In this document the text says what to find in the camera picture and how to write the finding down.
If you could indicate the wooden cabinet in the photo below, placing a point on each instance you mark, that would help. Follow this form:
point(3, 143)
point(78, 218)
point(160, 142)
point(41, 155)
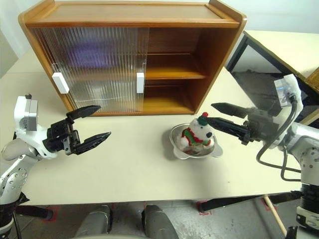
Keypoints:
point(124, 15)

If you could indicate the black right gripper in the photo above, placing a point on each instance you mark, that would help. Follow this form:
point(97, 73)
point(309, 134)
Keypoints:
point(260, 127)

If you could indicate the grey rounded shape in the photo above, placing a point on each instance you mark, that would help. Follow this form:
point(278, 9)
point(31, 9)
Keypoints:
point(159, 221)

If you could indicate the beige adjoining table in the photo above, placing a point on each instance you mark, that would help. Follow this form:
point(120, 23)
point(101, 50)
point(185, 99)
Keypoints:
point(25, 66)

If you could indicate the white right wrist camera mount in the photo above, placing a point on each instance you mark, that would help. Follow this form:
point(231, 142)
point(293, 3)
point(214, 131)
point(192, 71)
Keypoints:
point(295, 89)

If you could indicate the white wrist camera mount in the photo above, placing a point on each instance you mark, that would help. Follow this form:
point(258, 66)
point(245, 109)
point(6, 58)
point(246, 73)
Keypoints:
point(21, 109)
point(295, 89)

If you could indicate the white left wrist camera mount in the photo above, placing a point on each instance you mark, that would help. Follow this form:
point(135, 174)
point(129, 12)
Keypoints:
point(21, 109)

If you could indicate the bear-shaped steel bowl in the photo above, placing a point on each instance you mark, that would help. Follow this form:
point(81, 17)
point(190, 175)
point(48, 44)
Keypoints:
point(199, 154)

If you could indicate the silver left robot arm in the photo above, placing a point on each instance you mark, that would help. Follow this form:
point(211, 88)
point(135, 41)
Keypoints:
point(15, 149)

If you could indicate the black table frame bar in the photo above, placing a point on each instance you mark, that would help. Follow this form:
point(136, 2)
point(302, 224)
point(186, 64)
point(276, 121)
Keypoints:
point(35, 212)
point(236, 201)

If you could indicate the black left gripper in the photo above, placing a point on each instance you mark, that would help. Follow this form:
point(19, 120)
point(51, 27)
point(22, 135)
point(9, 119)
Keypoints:
point(58, 137)

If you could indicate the ribbed glass sliding door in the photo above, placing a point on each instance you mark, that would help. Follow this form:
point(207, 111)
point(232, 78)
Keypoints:
point(46, 47)
point(143, 49)

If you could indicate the wicker basket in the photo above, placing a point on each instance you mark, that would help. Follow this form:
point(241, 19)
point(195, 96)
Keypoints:
point(314, 81)

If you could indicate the white plush bear toy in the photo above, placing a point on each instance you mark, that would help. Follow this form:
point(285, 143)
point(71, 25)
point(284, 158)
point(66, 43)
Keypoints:
point(197, 129)

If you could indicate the beige table with black frame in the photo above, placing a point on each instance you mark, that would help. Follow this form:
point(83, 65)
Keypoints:
point(286, 44)

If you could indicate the wooden stick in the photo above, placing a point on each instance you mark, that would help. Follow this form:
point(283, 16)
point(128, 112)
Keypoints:
point(274, 214)

